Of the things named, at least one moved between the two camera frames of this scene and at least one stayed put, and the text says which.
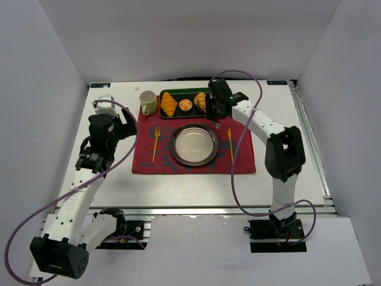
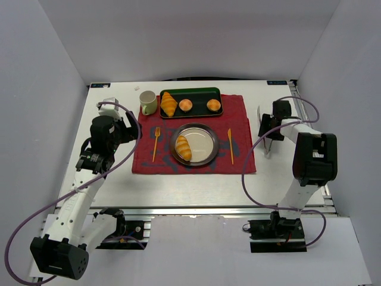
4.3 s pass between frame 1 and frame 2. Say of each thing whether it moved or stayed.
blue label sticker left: stayed
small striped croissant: moved
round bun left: stayed
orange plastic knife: stayed
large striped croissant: stayed
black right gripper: moved
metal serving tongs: moved
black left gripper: stayed
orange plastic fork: stayed
